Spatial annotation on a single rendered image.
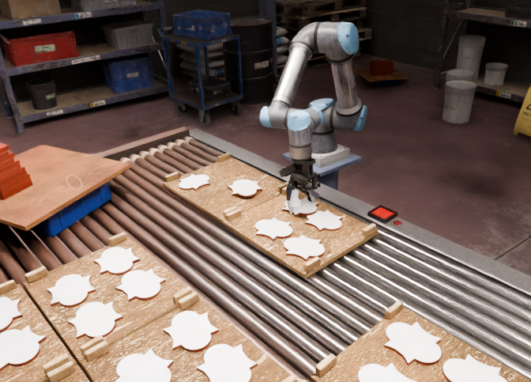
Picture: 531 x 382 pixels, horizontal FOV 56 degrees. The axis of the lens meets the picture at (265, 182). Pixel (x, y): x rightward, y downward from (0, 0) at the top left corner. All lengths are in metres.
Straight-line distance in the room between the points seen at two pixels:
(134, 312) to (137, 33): 4.89
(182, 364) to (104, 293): 0.37
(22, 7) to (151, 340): 4.74
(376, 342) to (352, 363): 0.10
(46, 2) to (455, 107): 4.28
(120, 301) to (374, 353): 0.70
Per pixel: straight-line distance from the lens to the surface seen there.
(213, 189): 1.97
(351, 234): 1.68
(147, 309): 1.44
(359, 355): 1.28
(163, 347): 1.33
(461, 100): 5.29
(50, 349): 1.42
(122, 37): 6.00
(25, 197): 1.93
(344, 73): 2.05
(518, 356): 1.41
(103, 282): 1.57
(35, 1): 5.78
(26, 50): 5.73
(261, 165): 2.19
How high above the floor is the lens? 1.87
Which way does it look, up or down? 28 degrees down
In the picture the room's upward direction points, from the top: 2 degrees counter-clockwise
